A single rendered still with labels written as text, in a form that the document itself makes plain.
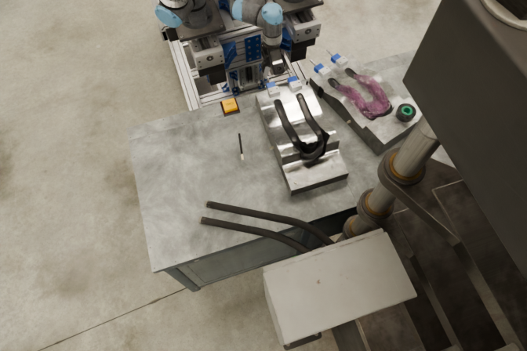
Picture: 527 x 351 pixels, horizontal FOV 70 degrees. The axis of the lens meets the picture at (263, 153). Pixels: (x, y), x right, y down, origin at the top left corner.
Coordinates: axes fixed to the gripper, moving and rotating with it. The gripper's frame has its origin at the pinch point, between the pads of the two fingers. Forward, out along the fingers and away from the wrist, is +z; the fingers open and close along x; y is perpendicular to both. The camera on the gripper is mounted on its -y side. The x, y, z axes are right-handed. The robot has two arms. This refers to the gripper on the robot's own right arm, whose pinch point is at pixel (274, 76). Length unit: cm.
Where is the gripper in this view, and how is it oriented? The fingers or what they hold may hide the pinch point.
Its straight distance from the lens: 169.6
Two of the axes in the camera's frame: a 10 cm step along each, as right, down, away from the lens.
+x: -9.5, 2.8, -1.3
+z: 0.2, 4.6, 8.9
